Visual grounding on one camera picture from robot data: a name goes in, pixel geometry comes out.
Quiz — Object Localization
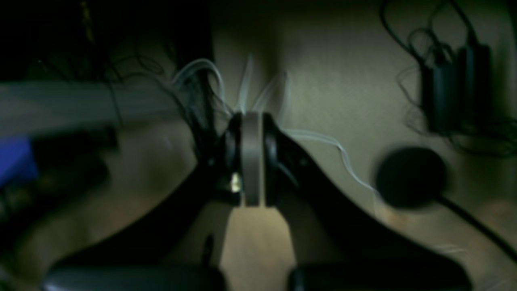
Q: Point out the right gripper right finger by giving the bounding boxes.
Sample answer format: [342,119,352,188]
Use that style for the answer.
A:
[242,112,473,291]

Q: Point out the blue clamp left edge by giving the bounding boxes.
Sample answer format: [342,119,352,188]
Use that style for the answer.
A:
[0,136,39,189]

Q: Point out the black power adapter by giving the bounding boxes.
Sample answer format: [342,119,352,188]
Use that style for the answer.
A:
[419,44,493,135]

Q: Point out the round black floor object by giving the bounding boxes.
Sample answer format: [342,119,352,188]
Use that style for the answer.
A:
[374,147,448,209]

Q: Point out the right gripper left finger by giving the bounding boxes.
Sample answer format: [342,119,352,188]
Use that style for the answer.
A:
[44,114,242,291]

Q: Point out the white cables on floor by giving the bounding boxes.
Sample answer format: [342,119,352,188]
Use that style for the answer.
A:
[172,53,380,194]

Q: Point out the grey aluminium frame rail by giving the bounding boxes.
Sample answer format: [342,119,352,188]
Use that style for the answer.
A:
[0,81,179,136]

